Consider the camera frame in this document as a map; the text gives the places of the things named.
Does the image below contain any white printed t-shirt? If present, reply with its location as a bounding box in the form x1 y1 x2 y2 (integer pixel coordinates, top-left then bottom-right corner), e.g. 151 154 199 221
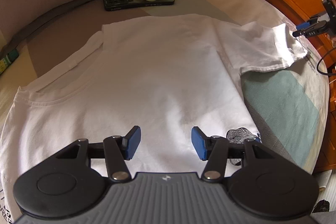
1 14 307 219

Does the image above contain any green glass bottle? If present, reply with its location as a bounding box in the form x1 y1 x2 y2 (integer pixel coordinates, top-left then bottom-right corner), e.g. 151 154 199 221
0 49 19 74

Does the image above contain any black cable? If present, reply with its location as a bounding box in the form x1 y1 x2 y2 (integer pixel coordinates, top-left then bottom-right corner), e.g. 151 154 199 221
316 48 336 76

